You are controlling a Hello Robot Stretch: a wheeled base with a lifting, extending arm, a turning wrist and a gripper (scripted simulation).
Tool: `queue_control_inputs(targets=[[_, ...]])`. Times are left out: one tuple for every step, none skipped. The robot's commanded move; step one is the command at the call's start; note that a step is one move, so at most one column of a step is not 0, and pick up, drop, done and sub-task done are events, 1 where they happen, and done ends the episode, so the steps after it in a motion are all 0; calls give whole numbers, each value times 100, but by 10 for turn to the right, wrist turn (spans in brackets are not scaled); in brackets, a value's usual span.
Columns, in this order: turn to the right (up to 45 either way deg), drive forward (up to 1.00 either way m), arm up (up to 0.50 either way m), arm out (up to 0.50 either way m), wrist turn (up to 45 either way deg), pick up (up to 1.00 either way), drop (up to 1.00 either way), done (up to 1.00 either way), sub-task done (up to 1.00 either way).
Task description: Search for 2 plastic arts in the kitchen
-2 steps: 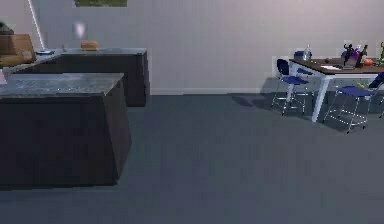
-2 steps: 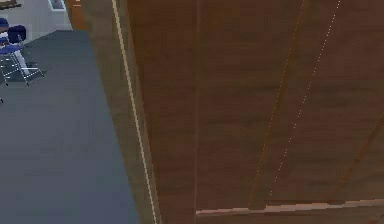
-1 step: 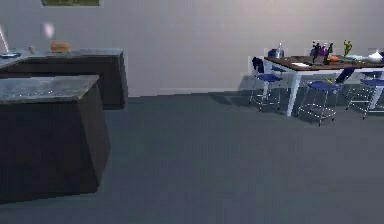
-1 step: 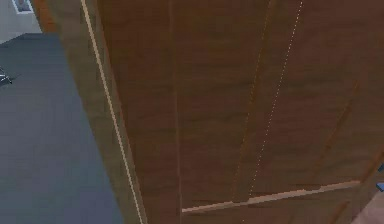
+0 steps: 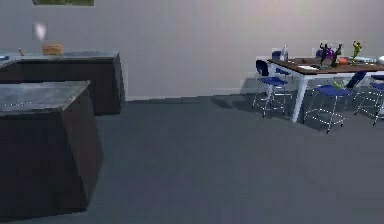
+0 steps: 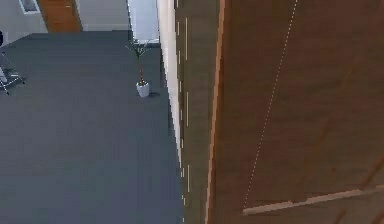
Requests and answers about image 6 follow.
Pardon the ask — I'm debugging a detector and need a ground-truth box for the house plant in white pot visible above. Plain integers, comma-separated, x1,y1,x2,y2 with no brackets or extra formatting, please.
125,39,151,99

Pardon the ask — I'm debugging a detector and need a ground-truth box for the brown wooden room door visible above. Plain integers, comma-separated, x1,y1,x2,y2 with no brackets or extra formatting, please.
174,0,384,224

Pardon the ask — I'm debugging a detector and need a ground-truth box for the orange wooden room door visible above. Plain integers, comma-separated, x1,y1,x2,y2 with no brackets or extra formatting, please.
36,0,83,34

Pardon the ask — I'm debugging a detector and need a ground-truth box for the white framed wall picture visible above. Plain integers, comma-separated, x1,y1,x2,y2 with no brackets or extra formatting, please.
18,0,42,15

